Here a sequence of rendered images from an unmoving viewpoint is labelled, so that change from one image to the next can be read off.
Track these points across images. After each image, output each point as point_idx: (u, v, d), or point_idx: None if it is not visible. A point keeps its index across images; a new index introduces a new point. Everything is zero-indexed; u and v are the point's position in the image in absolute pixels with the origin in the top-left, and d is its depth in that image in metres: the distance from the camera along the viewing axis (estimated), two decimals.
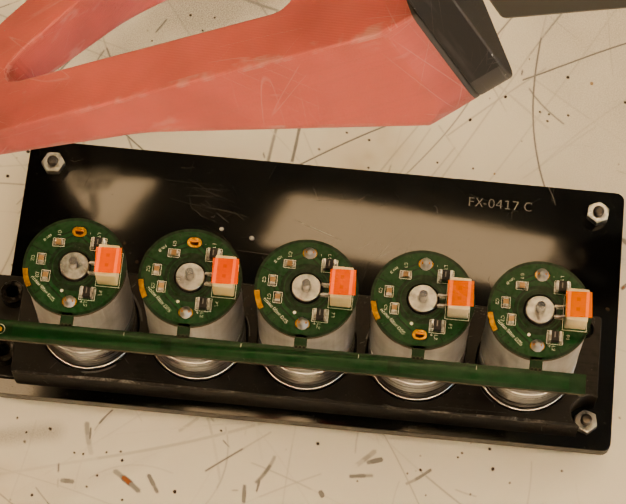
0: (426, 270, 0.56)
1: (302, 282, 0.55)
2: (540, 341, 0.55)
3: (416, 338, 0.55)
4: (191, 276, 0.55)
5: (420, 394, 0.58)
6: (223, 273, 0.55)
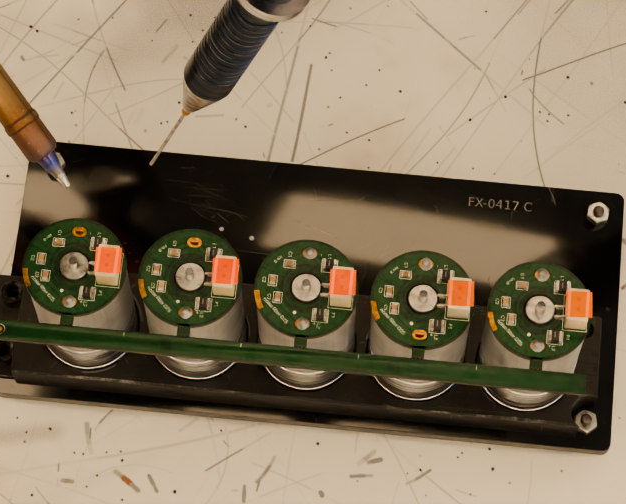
0: (426, 270, 0.56)
1: (302, 282, 0.55)
2: (540, 341, 0.55)
3: (416, 338, 0.55)
4: (191, 276, 0.55)
5: (420, 394, 0.58)
6: (223, 273, 0.55)
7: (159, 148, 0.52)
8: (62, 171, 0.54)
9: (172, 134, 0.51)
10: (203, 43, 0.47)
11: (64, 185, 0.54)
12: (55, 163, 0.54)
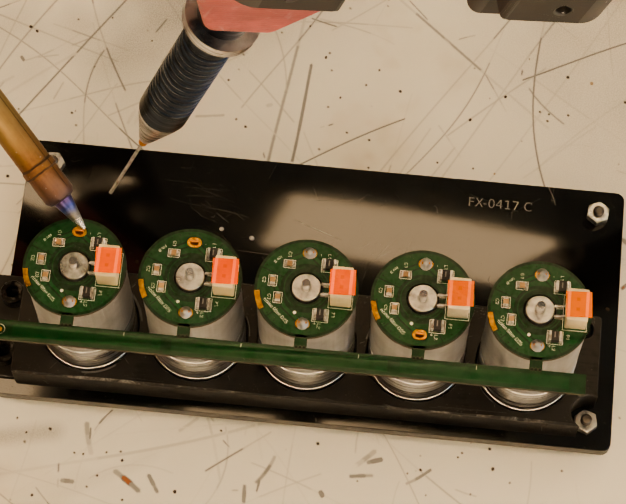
0: (426, 270, 0.56)
1: (302, 282, 0.55)
2: (540, 341, 0.55)
3: (416, 338, 0.55)
4: (191, 276, 0.55)
5: (420, 394, 0.58)
6: (223, 273, 0.55)
7: (118, 177, 0.53)
8: (78, 214, 0.56)
9: (130, 164, 0.52)
10: (157, 77, 0.48)
11: (81, 227, 0.56)
12: (72, 207, 0.56)
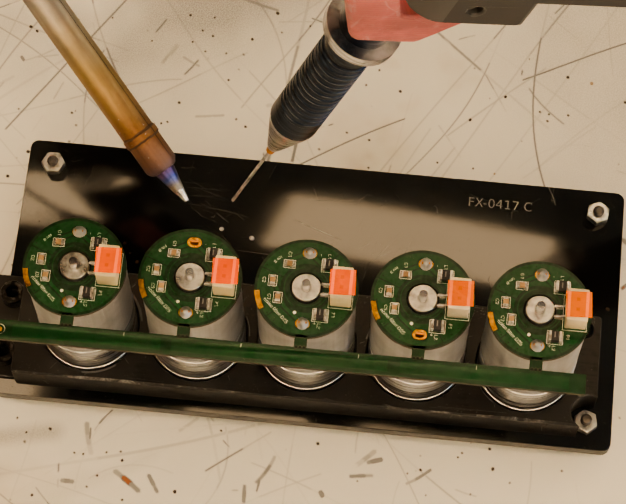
0: (426, 270, 0.56)
1: (302, 282, 0.55)
2: (540, 341, 0.55)
3: (416, 338, 0.55)
4: (191, 276, 0.55)
5: (420, 394, 0.58)
6: (223, 273, 0.55)
7: (242, 185, 0.53)
8: (181, 185, 0.54)
9: (255, 172, 0.52)
10: (291, 85, 0.48)
11: (183, 199, 0.54)
12: (174, 177, 0.53)
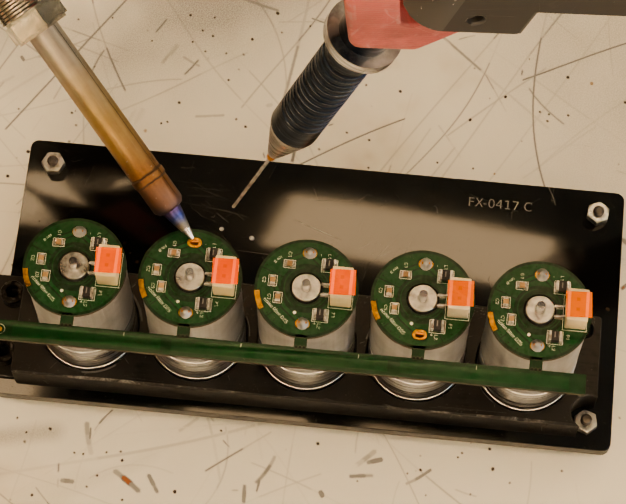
0: (426, 270, 0.56)
1: (302, 282, 0.55)
2: (540, 341, 0.55)
3: (416, 338, 0.55)
4: (191, 276, 0.55)
5: (420, 394, 0.58)
6: (223, 273, 0.55)
7: (242, 191, 0.53)
8: (187, 224, 0.56)
9: (256, 178, 0.52)
10: (292, 92, 0.48)
11: (189, 237, 0.56)
12: (181, 216, 0.56)
